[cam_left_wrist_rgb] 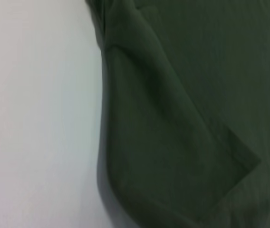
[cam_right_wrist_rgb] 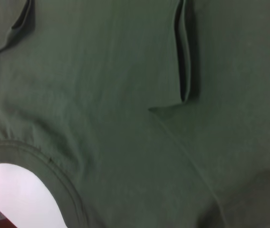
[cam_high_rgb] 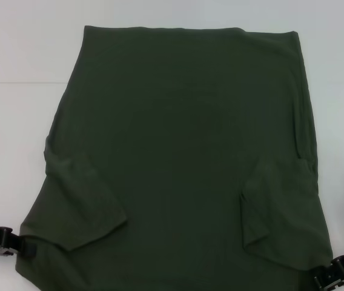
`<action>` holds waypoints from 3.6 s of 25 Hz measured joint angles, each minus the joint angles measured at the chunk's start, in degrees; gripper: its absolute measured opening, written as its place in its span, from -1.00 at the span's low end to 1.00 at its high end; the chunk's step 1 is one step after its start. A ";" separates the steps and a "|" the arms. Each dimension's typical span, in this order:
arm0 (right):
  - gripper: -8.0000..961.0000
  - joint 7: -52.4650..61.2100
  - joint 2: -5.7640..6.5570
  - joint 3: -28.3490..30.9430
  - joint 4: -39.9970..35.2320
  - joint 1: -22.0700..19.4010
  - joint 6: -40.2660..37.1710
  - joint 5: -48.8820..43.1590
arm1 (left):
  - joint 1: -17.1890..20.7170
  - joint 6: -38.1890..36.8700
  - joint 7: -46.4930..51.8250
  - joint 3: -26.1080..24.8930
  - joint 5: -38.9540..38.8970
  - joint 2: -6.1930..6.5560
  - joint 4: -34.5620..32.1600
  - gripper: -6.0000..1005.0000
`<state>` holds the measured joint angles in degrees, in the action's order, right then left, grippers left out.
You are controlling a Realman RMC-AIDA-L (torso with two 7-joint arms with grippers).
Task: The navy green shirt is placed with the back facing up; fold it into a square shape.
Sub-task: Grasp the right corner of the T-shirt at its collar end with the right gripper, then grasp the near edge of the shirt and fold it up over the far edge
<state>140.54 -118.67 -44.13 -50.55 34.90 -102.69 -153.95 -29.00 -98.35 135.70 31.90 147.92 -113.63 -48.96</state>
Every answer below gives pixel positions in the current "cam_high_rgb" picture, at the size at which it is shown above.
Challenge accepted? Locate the dark green shirt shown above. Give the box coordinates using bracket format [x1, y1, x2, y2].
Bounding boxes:
[13, 25, 335, 291]

